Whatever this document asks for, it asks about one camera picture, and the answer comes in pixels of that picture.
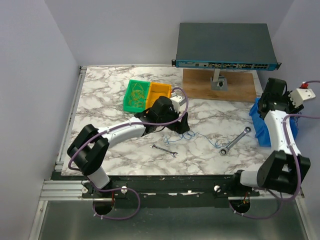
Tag wooden board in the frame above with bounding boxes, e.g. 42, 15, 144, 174
182, 68, 257, 103

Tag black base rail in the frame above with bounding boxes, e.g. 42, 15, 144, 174
51, 172, 260, 212

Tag green plastic bin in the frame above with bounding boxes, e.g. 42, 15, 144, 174
123, 79, 150, 113

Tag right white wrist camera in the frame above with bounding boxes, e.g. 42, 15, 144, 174
288, 82, 316, 108

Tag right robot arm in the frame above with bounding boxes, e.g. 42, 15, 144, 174
230, 78, 316, 197

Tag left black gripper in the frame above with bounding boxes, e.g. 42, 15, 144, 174
157, 106, 190, 134

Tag grey metal stand bracket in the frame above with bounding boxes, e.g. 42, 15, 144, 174
210, 69, 228, 91

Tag grey network switch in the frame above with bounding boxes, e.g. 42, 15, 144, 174
171, 22, 281, 71

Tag small open-end wrench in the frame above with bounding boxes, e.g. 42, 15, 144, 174
150, 144, 179, 158

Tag aluminium frame rail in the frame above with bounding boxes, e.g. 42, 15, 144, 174
29, 66, 87, 240

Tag blue plastic bin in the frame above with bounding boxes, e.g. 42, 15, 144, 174
249, 97, 298, 148

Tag orange plastic bin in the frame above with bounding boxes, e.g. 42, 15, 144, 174
145, 82, 172, 109

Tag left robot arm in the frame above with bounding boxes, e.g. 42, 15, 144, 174
67, 96, 190, 198

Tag silver ratchet wrench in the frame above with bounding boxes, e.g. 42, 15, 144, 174
219, 126, 252, 156

